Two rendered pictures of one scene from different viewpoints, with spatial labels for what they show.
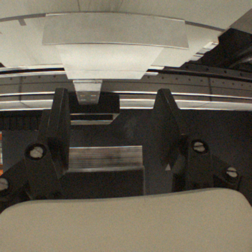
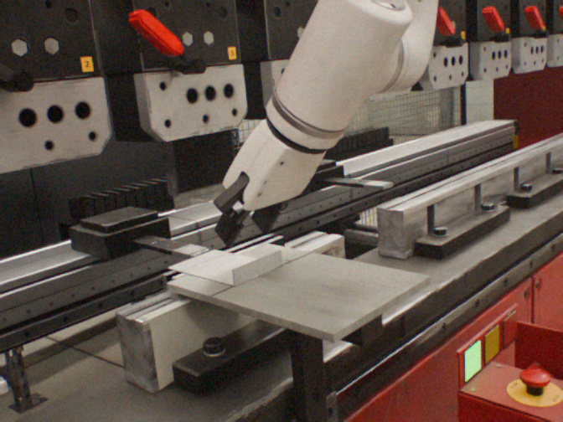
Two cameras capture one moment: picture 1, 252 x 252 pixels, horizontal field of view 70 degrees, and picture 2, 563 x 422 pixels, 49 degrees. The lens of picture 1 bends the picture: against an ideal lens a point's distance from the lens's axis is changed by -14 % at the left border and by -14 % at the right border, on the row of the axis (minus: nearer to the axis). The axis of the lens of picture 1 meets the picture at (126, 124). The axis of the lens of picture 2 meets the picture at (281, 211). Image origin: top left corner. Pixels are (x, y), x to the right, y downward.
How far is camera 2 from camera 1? 68 cm
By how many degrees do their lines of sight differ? 56
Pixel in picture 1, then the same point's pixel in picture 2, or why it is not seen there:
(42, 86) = not seen: hidden behind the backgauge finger
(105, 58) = (223, 265)
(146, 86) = (52, 288)
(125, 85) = (82, 278)
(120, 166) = (188, 192)
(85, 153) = (209, 196)
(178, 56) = (189, 283)
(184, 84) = not seen: outside the picture
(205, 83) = not seen: outside the picture
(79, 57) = (236, 259)
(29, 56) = (261, 252)
